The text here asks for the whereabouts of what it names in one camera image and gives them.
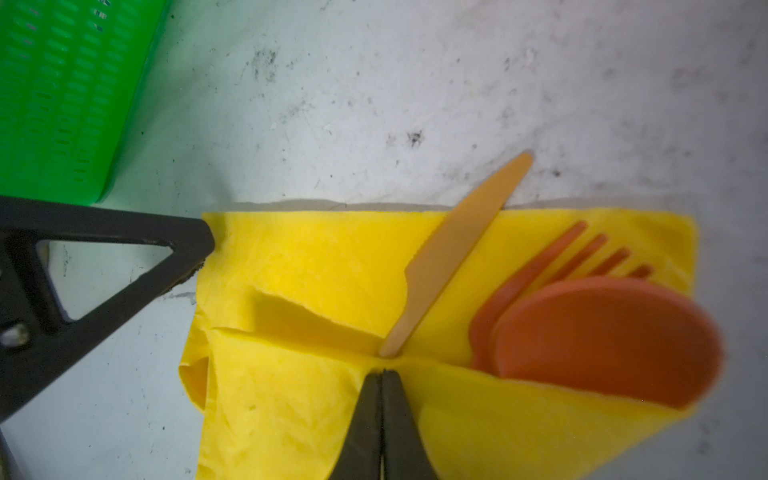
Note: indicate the orange plastic knife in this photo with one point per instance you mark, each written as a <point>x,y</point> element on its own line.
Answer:
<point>443,252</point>

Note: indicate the orange plastic fork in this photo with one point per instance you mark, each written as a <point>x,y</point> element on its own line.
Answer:
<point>513,288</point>

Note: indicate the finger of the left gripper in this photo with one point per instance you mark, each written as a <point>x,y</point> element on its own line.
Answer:
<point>73,275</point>

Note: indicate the yellow paper napkin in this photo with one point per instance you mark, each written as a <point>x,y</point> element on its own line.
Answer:
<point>291,309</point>

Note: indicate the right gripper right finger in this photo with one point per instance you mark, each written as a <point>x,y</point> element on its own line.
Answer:
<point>404,455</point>

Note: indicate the orange plastic spoon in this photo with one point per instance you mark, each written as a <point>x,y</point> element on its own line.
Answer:
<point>613,336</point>

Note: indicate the green plastic basket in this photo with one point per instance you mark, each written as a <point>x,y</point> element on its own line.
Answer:
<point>70,73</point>

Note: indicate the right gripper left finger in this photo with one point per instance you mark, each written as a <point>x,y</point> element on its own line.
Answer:
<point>360,455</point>

